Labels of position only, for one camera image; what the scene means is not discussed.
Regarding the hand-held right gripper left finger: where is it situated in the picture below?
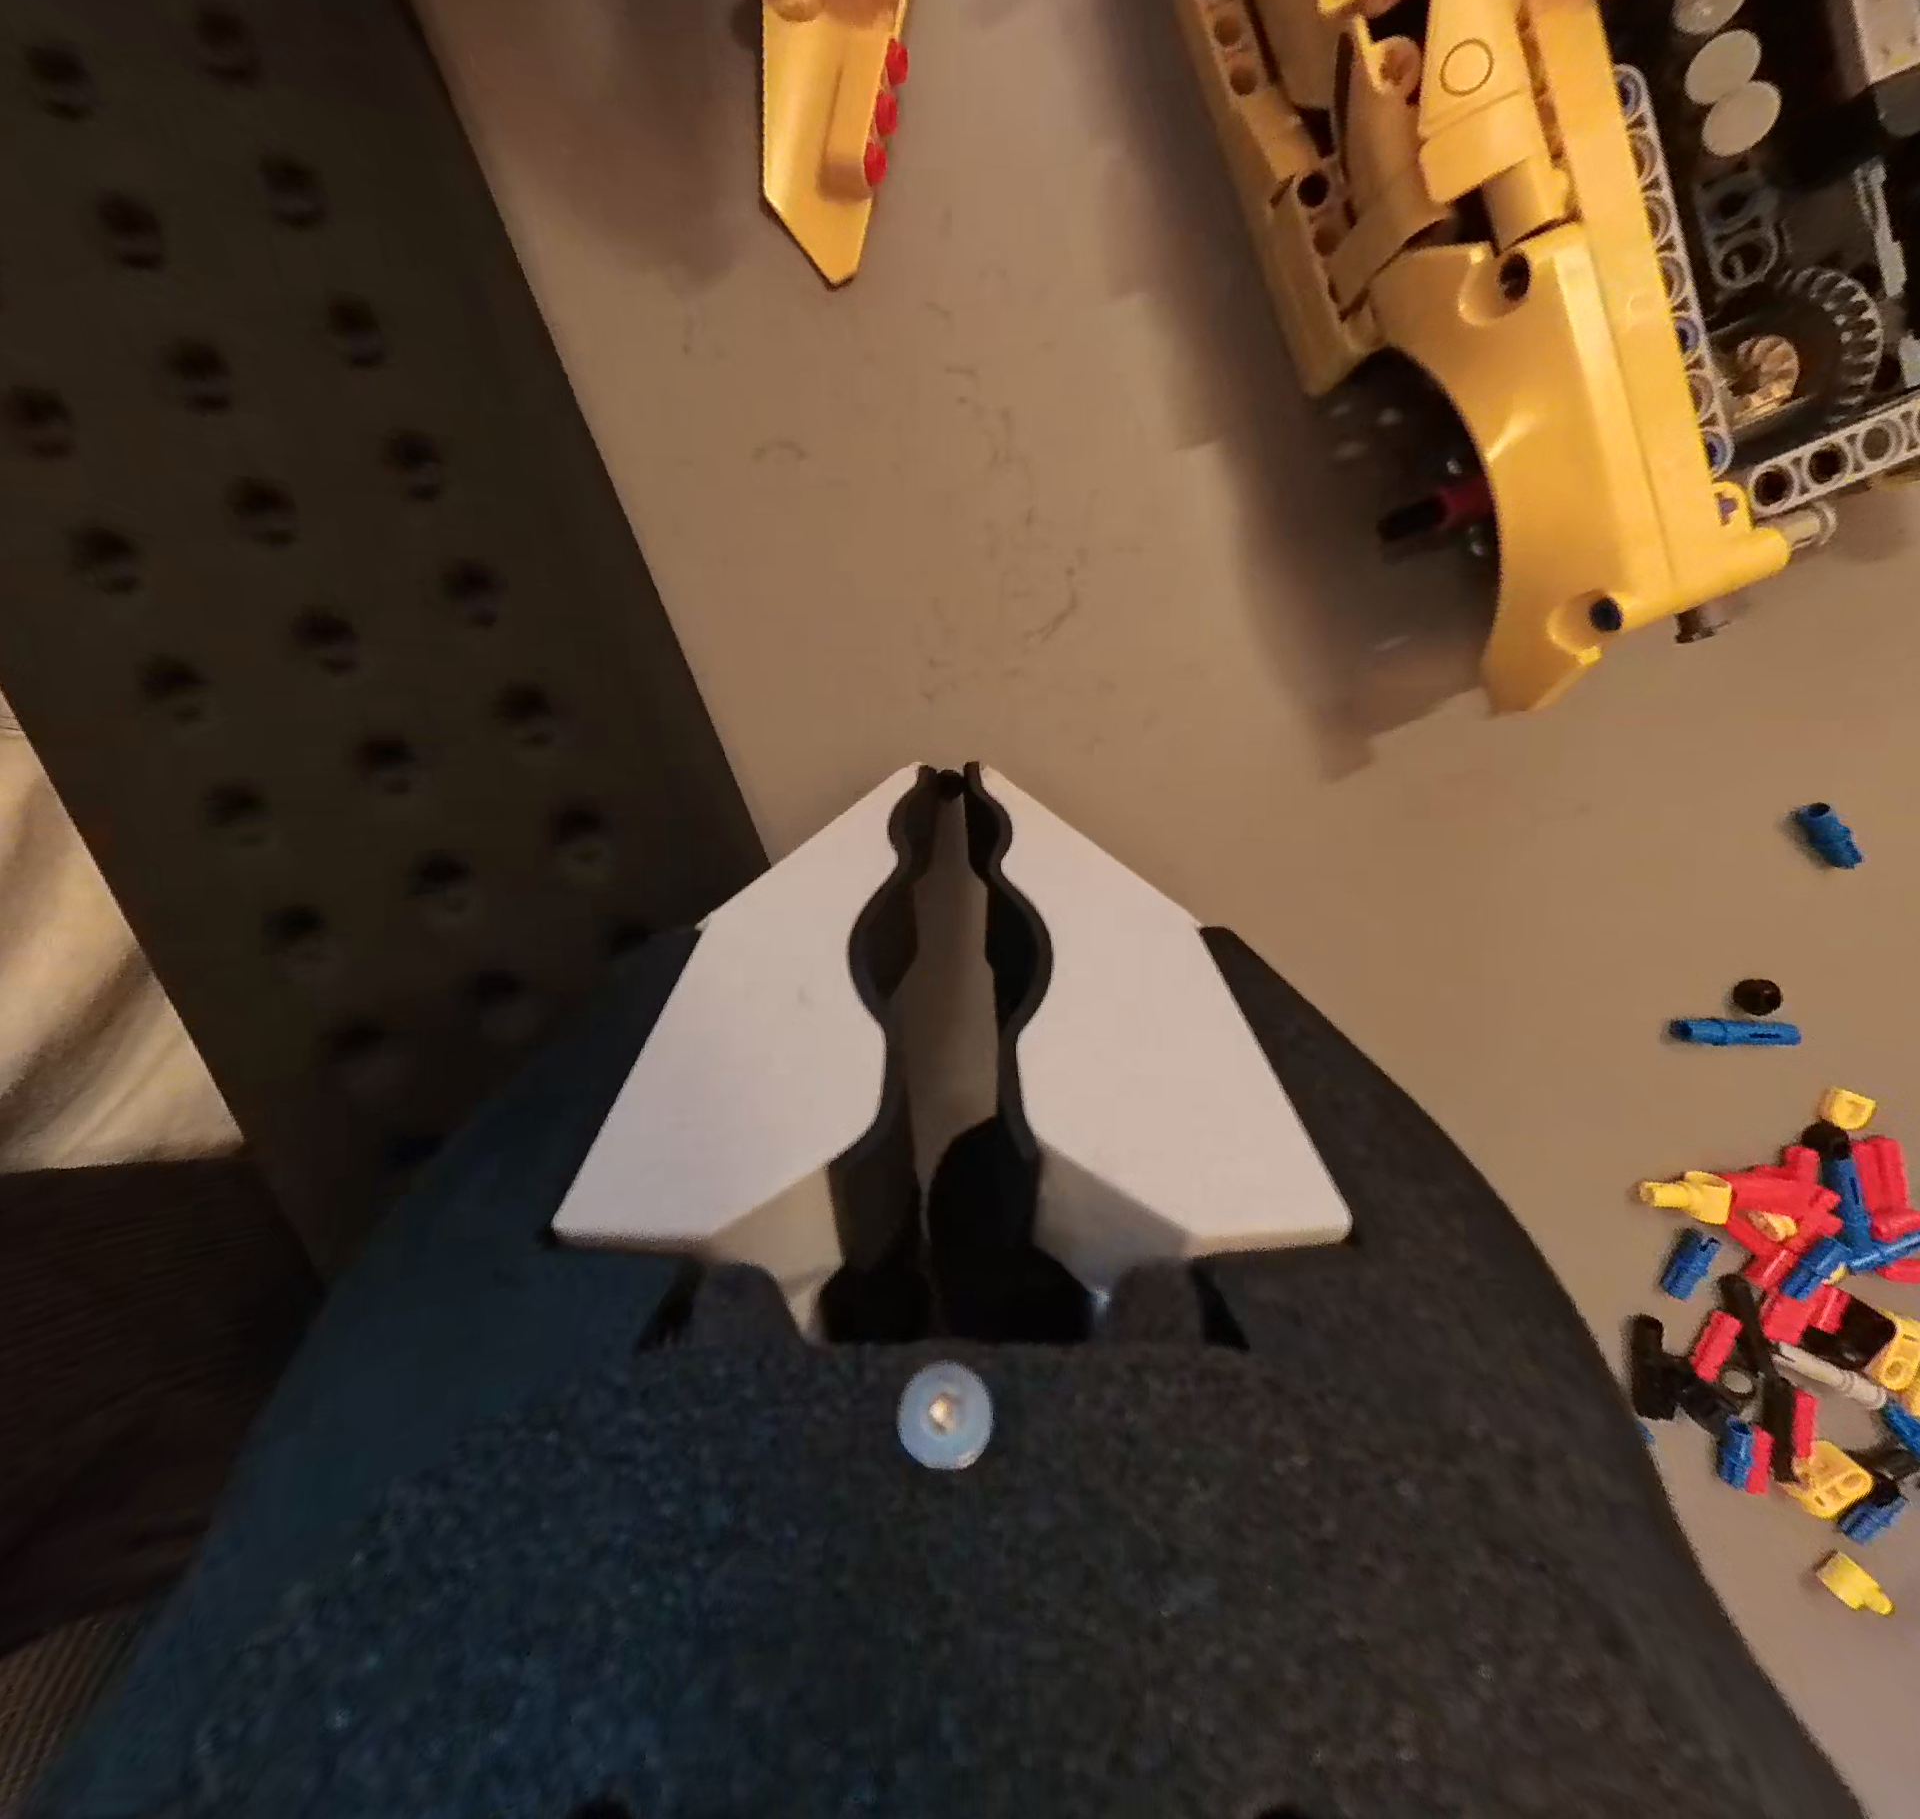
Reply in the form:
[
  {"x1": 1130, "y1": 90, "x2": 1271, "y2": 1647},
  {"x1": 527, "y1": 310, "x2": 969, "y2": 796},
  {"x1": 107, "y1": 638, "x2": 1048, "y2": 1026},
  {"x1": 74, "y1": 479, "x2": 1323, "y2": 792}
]
[{"x1": 552, "y1": 765, "x2": 943, "y2": 1344}]

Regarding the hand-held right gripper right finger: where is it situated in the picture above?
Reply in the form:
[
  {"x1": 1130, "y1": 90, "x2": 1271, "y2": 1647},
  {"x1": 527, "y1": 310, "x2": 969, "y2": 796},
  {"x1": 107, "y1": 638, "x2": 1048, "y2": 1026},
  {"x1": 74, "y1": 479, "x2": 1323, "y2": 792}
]
[{"x1": 931, "y1": 765, "x2": 1352, "y2": 1344}]

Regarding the yellow panel with red pins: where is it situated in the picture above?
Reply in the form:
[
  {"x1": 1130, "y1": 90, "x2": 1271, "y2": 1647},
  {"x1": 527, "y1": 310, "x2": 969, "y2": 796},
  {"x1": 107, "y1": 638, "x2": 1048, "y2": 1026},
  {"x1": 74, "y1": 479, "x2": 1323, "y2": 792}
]
[{"x1": 745, "y1": 0, "x2": 921, "y2": 291}]

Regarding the grey desk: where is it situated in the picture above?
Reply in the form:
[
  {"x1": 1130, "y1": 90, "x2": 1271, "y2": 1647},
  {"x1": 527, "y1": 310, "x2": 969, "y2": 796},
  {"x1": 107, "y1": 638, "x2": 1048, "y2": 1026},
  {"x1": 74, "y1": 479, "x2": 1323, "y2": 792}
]
[{"x1": 366, "y1": 0, "x2": 1920, "y2": 1819}]

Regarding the pile of small colourful pins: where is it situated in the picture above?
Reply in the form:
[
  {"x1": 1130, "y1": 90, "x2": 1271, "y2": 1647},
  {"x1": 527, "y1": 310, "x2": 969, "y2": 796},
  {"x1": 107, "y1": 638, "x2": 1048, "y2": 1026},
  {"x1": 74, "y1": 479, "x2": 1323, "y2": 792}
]
[{"x1": 1626, "y1": 1087, "x2": 1920, "y2": 1618}]

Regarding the dark perforated panel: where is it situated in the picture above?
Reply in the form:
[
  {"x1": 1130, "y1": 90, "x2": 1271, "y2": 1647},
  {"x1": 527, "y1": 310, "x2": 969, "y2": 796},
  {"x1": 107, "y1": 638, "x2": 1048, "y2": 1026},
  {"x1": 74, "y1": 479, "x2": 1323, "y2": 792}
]
[{"x1": 0, "y1": 0, "x2": 773, "y2": 1271}]

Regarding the yellow brick car model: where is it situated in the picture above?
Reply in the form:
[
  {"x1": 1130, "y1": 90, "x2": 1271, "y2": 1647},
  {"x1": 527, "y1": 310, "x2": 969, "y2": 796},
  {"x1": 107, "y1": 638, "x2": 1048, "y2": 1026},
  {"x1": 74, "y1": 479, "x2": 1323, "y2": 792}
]
[{"x1": 1140, "y1": 0, "x2": 1920, "y2": 718}]

